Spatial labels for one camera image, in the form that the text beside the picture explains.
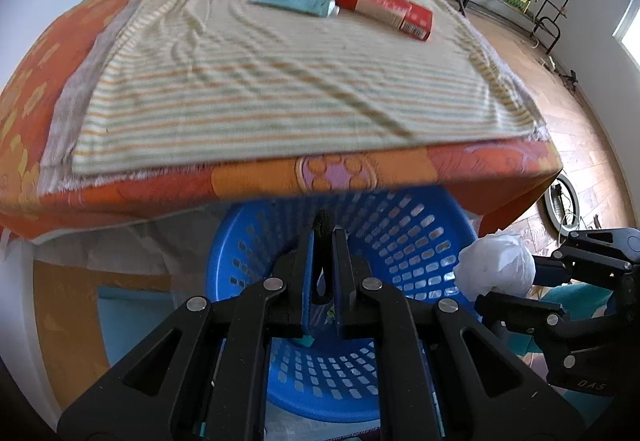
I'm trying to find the light blue object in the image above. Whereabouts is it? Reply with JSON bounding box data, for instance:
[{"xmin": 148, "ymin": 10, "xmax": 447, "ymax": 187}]
[{"xmin": 96, "ymin": 285, "xmax": 176, "ymax": 359}]

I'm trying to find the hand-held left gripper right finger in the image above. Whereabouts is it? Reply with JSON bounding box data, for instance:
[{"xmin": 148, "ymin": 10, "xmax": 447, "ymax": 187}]
[{"xmin": 331, "ymin": 227, "xmax": 586, "ymax": 441}]

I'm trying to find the yellow striped towel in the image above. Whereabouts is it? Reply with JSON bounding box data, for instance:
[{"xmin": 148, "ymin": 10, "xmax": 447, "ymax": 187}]
[{"xmin": 72, "ymin": 0, "xmax": 546, "ymax": 176}]

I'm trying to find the pink plaid fringed towel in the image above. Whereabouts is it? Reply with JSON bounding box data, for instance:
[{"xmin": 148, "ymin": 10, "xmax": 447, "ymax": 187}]
[{"xmin": 37, "ymin": 0, "xmax": 551, "ymax": 192}]

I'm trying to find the orange floral tablecloth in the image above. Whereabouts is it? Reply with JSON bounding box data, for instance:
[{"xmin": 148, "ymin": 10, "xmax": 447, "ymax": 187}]
[{"xmin": 0, "ymin": 0, "xmax": 563, "ymax": 242}]

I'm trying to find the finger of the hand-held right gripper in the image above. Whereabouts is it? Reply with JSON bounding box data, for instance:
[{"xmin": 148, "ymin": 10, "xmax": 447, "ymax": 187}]
[
  {"xmin": 532, "ymin": 227, "xmax": 640, "ymax": 289},
  {"xmin": 474, "ymin": 292, "xmax": 581, "ymax": 372}
]

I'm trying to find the white ring light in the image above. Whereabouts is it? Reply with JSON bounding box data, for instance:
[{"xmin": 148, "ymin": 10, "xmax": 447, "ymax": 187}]
[{"xmin": 542, "ymin": 171, "xmax": 583, "ymax": 236}]

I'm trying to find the white plastic bag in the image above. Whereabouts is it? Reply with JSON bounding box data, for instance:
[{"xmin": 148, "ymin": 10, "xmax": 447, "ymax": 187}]
[{"xmin": 452, "ymin": 228, "xmax": 537, "ymax": 299}]

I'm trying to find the red box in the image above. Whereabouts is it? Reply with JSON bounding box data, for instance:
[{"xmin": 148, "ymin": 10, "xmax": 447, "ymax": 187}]
[{"xmin": 320, "ymin": 0, "xmax": 433, "ymax": 42}]

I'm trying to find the black floor cable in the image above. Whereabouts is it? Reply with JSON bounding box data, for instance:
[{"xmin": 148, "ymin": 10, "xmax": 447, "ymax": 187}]
[{"xmin": 537, "ymin": 53, "xmax": 581, "ymax": 94}]

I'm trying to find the blue plastic basket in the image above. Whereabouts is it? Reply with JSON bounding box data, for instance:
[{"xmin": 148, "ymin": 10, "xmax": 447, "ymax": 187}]
[{"xmin": 206, "ymin": 186, "xmax": 483, "ymax": 424}]

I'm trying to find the window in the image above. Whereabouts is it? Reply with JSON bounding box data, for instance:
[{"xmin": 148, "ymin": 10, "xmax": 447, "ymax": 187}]
[{"xmin": 612, "ymin": 0, "xmax": 640, "ymax": 52}]

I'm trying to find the clear plastic sheet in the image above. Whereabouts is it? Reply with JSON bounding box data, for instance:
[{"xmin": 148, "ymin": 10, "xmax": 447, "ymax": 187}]
[{"xmin": 30, "ymin": 216, "xmax": 231, "ymax": 302}]

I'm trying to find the teal tube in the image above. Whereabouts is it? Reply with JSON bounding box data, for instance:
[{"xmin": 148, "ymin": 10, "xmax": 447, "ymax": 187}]
[{"xmin": 249, "ymin": 0, "xmax": 341, "ymax": 19}]

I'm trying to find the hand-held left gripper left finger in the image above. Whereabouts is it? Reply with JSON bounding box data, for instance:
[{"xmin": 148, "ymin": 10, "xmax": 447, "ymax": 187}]
[{"xmin": 56, "ymin": 227, "xmax": 317, "ymax": 441}]

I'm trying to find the black hair tie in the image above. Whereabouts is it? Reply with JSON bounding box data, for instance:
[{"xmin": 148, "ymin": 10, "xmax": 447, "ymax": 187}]
[{"xmin": 312, "ymin": 210, "xmax": 335, "ymax": 307}]

